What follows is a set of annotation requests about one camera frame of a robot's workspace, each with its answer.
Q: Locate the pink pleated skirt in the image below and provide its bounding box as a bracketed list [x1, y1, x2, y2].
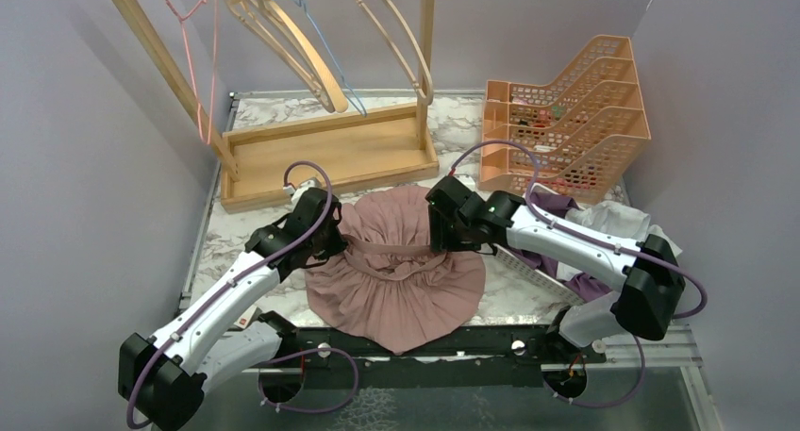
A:
[305, 185, 487, 355]

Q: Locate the blue wire hanger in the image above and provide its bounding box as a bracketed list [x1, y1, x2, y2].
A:
[291, 0, 368, 117]

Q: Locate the purple garment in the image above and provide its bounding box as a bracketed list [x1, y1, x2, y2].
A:
[510, 192, 611, 302]

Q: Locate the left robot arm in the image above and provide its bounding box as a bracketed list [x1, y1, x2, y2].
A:
[118, 187, 346, 430]

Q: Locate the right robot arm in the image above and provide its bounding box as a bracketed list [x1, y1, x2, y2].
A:
[425, 175, 685, 362]

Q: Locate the wooden hanger left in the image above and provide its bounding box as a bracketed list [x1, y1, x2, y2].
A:
[224, 0, 349, 113]

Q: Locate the wooden hanger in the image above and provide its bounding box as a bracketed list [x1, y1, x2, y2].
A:
[347, 0, 436, 107]
[224, 0, 349, 113]

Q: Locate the wooden hanger right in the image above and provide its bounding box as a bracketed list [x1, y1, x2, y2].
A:
[347, 0, 436, 107]

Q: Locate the wooden clothes rack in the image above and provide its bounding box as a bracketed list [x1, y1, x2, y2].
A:
[112, 0, 439, 213]

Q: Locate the white laundry basket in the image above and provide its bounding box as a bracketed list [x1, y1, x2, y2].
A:
[496, 184, 586, 306]

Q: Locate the small white box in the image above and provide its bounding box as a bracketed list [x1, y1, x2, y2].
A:
[233, 306, 261, 330]

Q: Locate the white garment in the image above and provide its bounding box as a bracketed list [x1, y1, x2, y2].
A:
[565, 200, 683, 257]

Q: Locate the orange plastic file organizer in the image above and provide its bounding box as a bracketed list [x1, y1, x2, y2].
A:
[478, 35, 652, 204]

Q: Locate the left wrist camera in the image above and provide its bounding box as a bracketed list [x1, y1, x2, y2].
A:
[282, 177, 322, 198]

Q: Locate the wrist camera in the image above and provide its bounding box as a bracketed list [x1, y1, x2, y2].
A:
[453, 174, 476, 191]
[282, 177, 322, 198]

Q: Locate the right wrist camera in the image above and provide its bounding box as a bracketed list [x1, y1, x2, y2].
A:
[453, 174, 476, 191]

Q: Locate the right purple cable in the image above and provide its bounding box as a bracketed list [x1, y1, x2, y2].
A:
[448, 139, 710, 410]

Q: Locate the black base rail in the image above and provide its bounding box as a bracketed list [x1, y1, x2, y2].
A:
[257, 312, 606, 403]

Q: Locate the pink wire hanger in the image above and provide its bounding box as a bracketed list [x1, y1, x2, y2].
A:
[149, 0, 220, 146]

